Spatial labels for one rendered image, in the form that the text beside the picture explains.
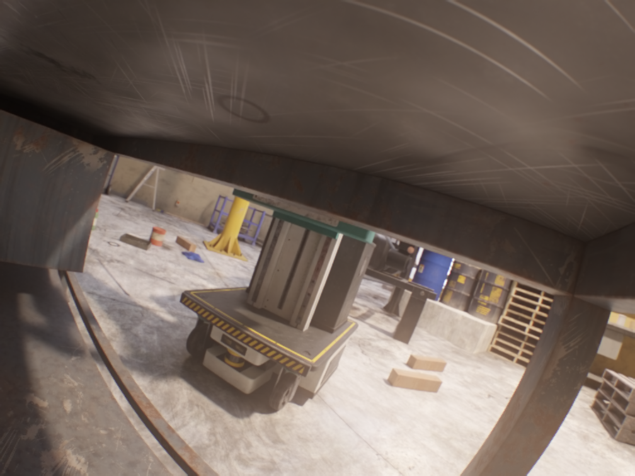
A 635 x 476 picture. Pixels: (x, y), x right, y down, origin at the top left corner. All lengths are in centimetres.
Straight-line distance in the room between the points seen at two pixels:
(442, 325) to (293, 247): 335
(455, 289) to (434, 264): 59
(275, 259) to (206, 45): 125
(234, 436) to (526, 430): 93
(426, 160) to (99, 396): 79
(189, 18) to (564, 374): 44
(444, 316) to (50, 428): 435
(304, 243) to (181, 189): 671
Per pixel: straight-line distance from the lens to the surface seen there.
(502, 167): 22
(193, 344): 137
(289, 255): 140
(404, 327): 317
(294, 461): 109
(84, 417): 73
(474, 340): 420
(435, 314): 447
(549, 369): 34
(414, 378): 202
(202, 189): 798
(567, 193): 24
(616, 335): 538
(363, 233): 106
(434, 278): 480
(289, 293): 140
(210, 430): 108
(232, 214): 467
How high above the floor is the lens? 76
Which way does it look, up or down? level
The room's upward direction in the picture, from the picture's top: 20 degrees clockwise
